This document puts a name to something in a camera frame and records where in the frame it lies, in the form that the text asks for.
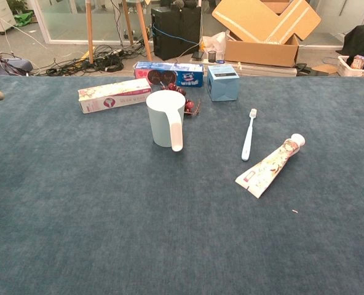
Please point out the light blue toothbrush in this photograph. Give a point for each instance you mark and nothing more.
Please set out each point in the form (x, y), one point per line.
(248, 138)

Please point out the floral toothpaste tube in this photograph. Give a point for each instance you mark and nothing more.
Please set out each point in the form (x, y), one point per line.
(268, 169)

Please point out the floral long box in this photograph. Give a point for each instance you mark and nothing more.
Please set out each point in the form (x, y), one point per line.
(114, 95)

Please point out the green bag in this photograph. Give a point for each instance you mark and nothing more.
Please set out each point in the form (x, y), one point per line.
(23, 18)

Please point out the wooden stand leg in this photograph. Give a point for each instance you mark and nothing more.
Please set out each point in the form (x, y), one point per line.
(143, 30)
(90, 30)
(127, 21)

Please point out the blue felt table mat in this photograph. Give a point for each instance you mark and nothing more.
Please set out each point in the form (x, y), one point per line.
(77, 199)

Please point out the black computer tower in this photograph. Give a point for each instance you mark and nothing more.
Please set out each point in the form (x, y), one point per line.
(176, 33)

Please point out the blue pink cookie box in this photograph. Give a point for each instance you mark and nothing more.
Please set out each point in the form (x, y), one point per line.
(188, 78)

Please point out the dark red grape bunch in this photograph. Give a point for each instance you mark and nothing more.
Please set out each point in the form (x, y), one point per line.
(189, 106)

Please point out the black phone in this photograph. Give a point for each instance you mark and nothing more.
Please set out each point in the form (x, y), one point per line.
(198, 55)

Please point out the black mesh pen holder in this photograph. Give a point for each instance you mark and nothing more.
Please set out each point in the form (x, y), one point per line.
(212, 56)

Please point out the white plastic bag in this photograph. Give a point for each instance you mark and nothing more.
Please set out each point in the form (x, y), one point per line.
(216, 43)

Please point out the small light blue box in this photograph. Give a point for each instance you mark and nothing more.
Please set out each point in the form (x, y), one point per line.
(223, 87)

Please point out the aluminium profile rails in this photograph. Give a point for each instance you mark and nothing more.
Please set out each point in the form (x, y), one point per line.
(262, 71)

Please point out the open brown cardboard box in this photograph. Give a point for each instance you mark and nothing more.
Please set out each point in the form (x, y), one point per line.
(262, 52)

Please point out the flattened brown cardboard sheet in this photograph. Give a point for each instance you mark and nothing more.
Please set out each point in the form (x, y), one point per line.
(255, 18)

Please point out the white plastic basket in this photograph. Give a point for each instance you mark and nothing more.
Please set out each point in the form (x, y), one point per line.
(345, 69)

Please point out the small colourful carton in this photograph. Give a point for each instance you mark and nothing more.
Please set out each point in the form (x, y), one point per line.
(358, 61)

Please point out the black cloth cover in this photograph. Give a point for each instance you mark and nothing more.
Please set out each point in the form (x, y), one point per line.
(360, 40)

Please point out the black flat bracket plate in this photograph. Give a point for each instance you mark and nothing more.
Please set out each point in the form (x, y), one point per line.
(308, 70)

